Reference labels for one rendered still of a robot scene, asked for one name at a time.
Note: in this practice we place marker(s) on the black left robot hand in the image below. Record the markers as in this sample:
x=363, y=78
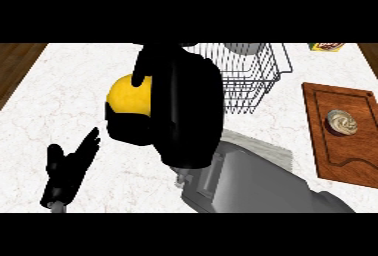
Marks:
x=69, y=170

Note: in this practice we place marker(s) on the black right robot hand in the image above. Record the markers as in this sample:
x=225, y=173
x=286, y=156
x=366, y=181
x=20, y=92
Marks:
x=187, y=110

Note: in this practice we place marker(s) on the yellow lemon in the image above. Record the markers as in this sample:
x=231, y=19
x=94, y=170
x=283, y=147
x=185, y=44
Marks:
x=129, y=97

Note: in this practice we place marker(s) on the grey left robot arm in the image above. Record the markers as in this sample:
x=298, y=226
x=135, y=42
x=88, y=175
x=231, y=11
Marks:
x=58, y=207

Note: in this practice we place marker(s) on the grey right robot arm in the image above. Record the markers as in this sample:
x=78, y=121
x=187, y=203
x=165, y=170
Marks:
x=256, y=183

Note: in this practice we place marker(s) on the grey bowl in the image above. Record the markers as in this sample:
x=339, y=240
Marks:
x=245, y=47

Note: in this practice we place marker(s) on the brown wooden cutting board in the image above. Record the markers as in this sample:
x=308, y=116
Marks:
x=345, y=133

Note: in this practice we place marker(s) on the yellow box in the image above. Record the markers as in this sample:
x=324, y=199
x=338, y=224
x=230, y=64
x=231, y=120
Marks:
x=327, y=46

